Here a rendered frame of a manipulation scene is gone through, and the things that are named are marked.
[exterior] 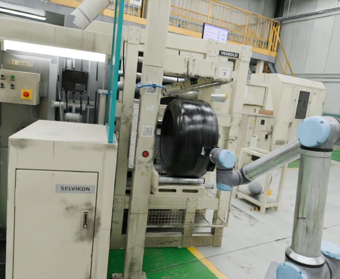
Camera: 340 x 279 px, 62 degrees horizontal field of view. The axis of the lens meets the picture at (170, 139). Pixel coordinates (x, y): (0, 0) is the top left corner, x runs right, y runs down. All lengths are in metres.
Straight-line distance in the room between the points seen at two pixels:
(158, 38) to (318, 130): 1.19
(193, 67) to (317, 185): 1.38
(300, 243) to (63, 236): 0.96
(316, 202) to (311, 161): 0.16
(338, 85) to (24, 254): 13.42
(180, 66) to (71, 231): 1.46
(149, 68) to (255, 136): 4.88
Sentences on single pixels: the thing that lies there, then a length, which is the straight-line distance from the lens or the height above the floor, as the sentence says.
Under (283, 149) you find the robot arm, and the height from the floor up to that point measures 1.29.
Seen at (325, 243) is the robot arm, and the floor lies 0.90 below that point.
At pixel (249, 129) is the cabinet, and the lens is 6.39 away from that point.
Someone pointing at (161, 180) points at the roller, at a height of 0.90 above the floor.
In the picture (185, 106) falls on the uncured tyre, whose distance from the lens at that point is 1.91.
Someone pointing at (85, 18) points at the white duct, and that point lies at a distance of 2.23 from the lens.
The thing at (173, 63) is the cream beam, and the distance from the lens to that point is 2.23.
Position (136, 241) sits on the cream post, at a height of 0.41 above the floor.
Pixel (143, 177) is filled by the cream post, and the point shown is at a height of 0.89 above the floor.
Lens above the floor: 1.50
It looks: 9 degrees down
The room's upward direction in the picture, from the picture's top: 7 degrees clockwise
